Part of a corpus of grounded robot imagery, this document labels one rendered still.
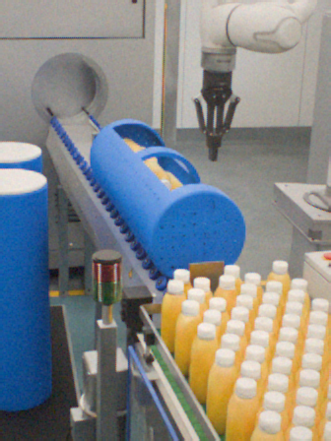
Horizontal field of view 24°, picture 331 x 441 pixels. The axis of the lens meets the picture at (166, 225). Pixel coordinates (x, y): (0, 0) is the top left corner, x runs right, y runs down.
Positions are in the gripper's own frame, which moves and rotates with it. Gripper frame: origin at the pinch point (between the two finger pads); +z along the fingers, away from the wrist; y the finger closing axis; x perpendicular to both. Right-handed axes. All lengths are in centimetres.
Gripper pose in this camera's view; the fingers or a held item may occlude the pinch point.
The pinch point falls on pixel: (213, 147)
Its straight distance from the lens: 210.0
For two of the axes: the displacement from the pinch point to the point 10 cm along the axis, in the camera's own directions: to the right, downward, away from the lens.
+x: -2.8, -3.5, 9.0
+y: 9.6, -0.7, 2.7
